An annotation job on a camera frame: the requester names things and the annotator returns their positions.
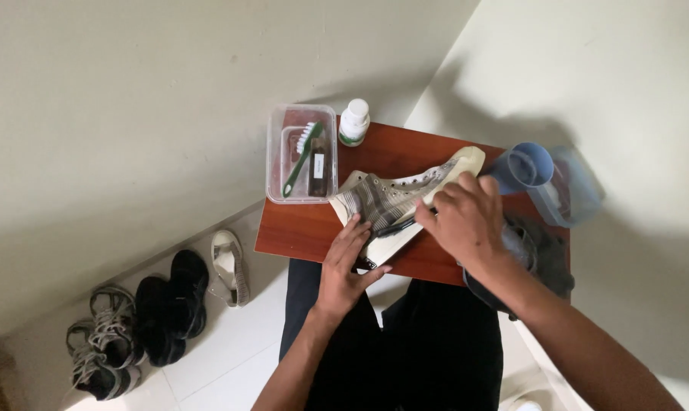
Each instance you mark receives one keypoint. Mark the grey laced sneaker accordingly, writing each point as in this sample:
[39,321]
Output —
[96,371]
[116,325]

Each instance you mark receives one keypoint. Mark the black shoe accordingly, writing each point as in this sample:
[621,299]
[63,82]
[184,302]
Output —
[157,325]
[189,291]

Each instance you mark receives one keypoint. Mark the white bottle green label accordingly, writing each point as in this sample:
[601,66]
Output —
[354,123]

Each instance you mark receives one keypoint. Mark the dark grey cloth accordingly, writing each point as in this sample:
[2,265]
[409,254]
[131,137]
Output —
[544,257]

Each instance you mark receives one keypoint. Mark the translucent blue plastic tub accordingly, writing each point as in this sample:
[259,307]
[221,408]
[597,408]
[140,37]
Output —
[572,188]

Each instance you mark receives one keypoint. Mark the person's left hand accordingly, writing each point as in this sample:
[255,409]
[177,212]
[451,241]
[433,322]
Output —
[340,279]

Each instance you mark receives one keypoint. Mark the black shoe brush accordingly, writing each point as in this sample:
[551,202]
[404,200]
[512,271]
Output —
[398,226]

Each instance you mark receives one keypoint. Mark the white slip-on shoe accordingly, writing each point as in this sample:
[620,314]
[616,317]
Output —
[230,268]

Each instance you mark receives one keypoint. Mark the clear plastic container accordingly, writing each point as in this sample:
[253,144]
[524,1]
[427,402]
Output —
[276,171]

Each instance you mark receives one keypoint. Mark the cream high-top canvas sneaker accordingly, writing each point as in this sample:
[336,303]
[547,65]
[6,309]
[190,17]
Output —
[395,197]

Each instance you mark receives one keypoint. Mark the person's right hand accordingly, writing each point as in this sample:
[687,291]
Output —
[471,228]

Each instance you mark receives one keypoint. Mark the dark brown bottle white label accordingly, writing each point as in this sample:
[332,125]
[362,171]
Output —
[319,171]

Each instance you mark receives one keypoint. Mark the blue plastic cup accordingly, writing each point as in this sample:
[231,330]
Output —
[521,168]

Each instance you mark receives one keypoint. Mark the person's black trousers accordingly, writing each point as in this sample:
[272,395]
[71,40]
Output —
[435,354]

